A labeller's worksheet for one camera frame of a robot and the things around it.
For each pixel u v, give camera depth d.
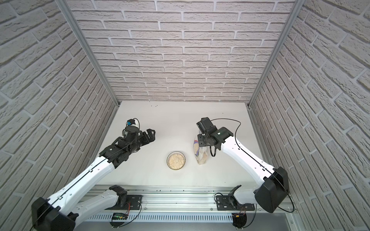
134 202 0.74
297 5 0.68
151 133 0.71
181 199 0.78
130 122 0.68
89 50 0.87
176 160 0.83
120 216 0.71
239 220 0.69
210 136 0.54
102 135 1.05
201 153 0.78
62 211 0.39
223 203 0.73
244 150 0.47
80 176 0.45
